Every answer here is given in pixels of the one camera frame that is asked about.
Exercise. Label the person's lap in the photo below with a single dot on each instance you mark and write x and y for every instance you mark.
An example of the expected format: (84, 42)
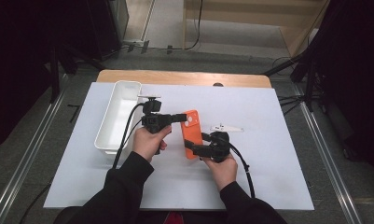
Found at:
(156, 218)

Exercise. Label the black tripod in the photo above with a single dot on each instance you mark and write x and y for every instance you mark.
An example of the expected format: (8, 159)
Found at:
(309, 87)

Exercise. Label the aluminium floor rail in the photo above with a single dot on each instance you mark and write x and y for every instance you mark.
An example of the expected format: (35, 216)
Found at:
(26, 161)
(327, 155)

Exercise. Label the black cabinet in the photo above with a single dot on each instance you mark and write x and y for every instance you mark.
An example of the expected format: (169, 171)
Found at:
(103, 28)

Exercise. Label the orange phone case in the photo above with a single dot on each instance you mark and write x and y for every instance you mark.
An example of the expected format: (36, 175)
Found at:
(191, 133)

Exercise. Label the person's right hand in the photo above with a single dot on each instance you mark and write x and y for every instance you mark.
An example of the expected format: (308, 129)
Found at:
(225, 174)

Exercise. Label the person's left hand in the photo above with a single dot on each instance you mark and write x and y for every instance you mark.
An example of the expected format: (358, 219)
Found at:
(149, 144)

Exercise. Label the wooden table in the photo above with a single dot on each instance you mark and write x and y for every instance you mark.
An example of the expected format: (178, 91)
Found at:
(181, 77)

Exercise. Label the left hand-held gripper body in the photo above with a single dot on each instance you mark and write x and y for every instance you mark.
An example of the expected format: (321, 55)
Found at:
(153, 121)

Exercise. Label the white board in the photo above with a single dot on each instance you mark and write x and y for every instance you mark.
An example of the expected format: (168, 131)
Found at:
(268, 161)

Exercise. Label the light wooden shelf unit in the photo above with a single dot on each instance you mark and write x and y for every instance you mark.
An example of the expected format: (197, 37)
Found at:
(293, 37)

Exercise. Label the black curtain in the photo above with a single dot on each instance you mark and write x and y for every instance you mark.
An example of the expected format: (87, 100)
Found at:
(355, 77)
(20, 62)

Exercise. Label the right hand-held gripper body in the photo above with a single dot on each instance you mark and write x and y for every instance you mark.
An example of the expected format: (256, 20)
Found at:
(220, 146)

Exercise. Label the white plastic storage box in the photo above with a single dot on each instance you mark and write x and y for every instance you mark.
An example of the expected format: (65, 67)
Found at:
(119, 121)

